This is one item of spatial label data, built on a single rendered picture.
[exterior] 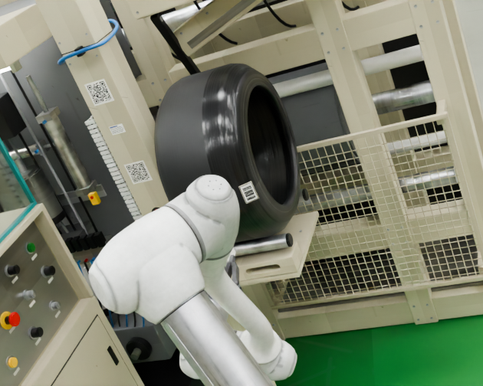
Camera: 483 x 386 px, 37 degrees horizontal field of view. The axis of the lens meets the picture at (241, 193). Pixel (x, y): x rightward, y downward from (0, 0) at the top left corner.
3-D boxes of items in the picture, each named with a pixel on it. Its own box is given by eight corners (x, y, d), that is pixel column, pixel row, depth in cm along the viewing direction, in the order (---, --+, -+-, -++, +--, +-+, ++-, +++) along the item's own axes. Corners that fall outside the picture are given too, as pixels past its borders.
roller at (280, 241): (188, 254, 240) (193, 247, 244) (193, 266, 242) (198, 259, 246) (287, 237, 226) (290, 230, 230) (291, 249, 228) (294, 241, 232)
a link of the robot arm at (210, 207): (210, 204, 156) (159, 238, 149) (214, 148, 141) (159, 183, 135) (251, 244, 150) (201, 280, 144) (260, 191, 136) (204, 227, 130)
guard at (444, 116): (271, 309, 307) (209, 168, 279) (272, 307, 309) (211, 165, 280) (492, 279, 272) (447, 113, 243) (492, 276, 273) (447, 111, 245)
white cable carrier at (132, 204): (145, 243, 254) (83, 122, 234) (150, 234, 258) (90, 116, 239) (156, 240, 252) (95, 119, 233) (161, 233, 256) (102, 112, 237)
